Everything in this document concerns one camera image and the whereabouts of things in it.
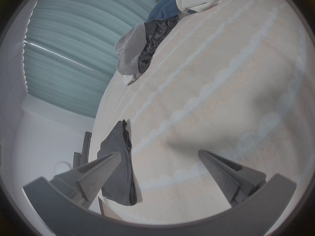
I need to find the pile of clothes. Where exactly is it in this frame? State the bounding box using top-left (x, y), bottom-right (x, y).
top-left (114, 0), bottom-right (224, 87)

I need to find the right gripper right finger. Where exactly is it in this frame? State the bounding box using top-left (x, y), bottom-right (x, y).
top-left (198, 149), bottom-right (267, 204)

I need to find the blue-green curtain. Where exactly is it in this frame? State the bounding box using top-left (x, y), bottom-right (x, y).
top-left (25, 0), bottom-right (160, 77)
top-left (23, 42), bottom-right (114, 119)

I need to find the black chest of drawers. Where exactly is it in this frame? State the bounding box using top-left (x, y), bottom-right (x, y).
top-left (81, 131), bottom-right (92, 165)

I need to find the black T-shirt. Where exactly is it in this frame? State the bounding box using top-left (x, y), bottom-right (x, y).
top-left (97, 119), bottom-right (137, 206)

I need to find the round white mirror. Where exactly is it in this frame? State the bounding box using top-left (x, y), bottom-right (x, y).
top-left (54, 161), bottom-right (72, 175)

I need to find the bed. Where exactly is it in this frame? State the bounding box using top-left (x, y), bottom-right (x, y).
top-left (88, 0), bottom-right (315, 224)

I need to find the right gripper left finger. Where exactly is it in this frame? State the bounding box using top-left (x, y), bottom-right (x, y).
top-left (53, 151), bottom-right (121, 203)

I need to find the dark dressing table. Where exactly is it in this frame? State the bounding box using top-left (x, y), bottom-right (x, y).
top-left (72, 152), bottom-right (82, 169)

